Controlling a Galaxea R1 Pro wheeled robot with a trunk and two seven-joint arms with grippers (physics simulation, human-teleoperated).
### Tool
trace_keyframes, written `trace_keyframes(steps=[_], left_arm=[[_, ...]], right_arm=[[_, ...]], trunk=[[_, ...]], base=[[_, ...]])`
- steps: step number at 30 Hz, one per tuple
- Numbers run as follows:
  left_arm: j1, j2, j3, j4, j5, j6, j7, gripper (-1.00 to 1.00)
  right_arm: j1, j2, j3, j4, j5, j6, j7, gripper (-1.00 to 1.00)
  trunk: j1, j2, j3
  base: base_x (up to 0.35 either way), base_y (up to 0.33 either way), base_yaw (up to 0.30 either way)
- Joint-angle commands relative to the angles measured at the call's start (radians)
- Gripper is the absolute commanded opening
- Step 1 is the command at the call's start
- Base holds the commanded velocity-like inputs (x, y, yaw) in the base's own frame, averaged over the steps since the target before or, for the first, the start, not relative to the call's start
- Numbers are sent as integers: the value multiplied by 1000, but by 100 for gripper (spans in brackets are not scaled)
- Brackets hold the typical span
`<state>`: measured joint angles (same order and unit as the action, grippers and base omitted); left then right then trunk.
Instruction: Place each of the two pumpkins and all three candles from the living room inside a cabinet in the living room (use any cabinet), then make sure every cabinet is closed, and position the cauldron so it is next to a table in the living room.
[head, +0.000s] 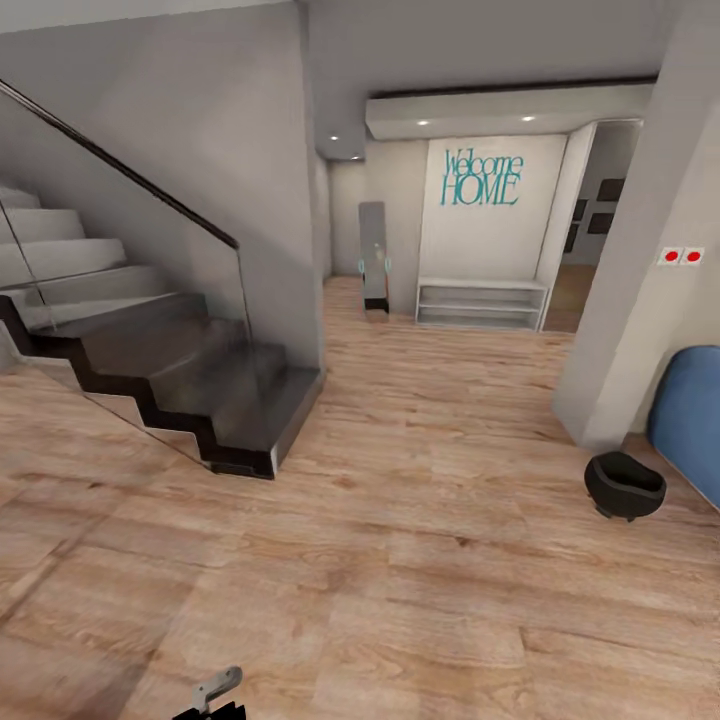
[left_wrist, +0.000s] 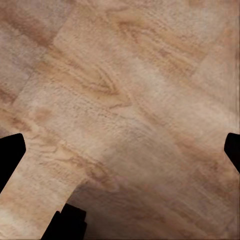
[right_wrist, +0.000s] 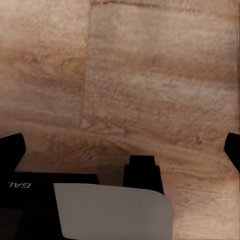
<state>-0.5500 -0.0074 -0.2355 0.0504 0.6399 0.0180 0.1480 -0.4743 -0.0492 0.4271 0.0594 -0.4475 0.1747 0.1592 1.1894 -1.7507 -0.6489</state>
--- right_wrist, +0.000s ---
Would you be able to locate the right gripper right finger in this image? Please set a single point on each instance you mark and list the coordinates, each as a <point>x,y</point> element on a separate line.
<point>232,149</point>

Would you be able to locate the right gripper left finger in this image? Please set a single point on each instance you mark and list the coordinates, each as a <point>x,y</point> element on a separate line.
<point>12,150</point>

